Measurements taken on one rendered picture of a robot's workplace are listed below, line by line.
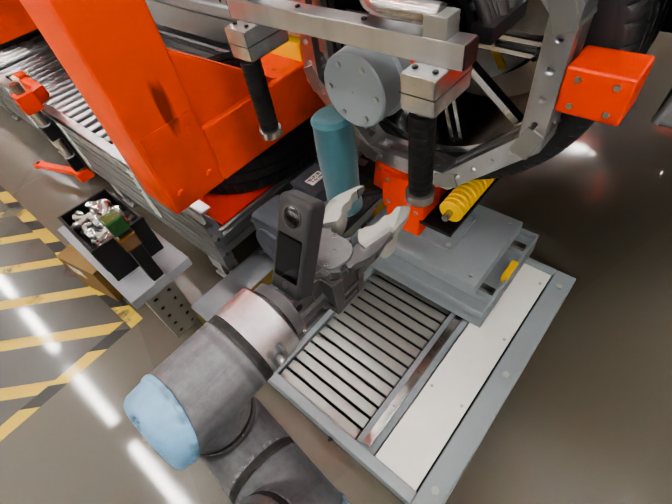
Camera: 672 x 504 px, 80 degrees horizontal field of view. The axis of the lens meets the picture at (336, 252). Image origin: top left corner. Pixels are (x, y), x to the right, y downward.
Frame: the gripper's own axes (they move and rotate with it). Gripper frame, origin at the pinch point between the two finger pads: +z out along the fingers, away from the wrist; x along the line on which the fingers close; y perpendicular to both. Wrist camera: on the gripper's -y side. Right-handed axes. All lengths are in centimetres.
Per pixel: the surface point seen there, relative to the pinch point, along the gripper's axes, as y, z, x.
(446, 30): -16.2, 11.6, 1.3
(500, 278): 68, 48, 5
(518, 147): 9.0, 30.1, 6.2
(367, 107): -0.2, 15.9, -14.4
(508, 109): 9.7, 40.9, -0.6
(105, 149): 44, 2, -134
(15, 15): 22, 27, -253
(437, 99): -9.7, 8.9, 2.3
